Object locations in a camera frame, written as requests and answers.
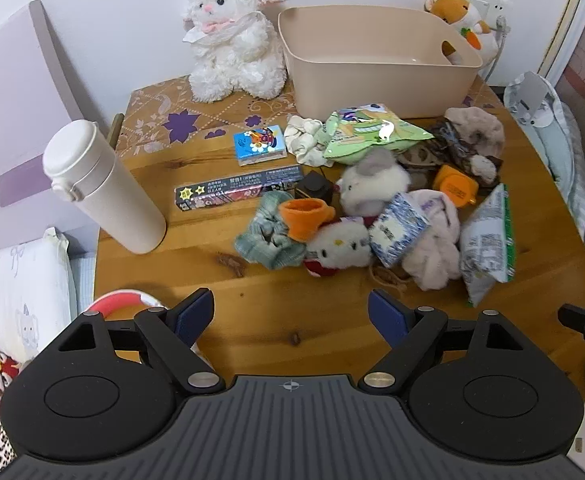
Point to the beige fuzzy scrunchie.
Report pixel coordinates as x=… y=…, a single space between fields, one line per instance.
x=477 y=130

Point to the white lamb plush toy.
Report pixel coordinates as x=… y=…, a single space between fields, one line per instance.
x=232 y=50

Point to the brown patterned scrunchie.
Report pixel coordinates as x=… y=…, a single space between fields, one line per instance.
x=442 y=152

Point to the brown floral cloth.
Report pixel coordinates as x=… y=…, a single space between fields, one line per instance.
x=182 y=110

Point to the long black printed box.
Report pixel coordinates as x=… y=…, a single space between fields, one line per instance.
x=232 y=190

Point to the cream scrunchie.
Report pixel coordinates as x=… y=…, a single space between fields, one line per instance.
x=302 y=135

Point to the blue cartoon tissue pack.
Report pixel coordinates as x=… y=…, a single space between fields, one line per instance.
x=257 y=145

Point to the grey-green scrunchie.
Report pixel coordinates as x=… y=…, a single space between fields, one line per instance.
x=262 y=245

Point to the pink white headphones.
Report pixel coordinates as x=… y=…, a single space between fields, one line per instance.
x=122 y=297

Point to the blue white patterned tissue pack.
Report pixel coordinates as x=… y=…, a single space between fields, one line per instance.
x=397 y=230

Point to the white cat plush toy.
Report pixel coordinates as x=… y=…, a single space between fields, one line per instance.
x=337 y=245

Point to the wooden desk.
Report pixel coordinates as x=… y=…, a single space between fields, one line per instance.
x=272 y=310

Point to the beige plastic basket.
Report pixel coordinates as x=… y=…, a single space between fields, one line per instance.
x=372 y=90

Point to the white grey plush toy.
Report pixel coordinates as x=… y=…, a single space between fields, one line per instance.
x=372 y=185

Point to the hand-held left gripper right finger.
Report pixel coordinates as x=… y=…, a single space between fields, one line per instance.
x=387 y=317

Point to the white folding stand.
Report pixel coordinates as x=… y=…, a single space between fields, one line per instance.
x=532 y=95

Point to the orange hamster plush toy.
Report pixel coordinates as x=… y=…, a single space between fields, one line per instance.
x=452 y=10

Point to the white pillow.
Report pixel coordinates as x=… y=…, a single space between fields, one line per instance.
x=17 y=285

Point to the wooden chair back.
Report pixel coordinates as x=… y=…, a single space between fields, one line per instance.
x=116 y=130

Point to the orange cloth cup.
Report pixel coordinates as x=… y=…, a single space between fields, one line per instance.
x=302 y=215

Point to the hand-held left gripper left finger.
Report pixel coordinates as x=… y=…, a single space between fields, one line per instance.
x=195 y=317

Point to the white wall socket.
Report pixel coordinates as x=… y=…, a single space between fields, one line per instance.
x=495 y=10

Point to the white thermos bottle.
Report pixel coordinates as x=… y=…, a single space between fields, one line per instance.
x=107 y=190

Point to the orange plastic plug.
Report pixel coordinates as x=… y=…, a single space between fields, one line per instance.
x=452 y=185

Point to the white green snack packet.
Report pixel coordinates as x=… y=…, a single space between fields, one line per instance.
x=487 y=250

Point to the small black cube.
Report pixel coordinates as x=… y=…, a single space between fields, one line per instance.
x=315 y=185

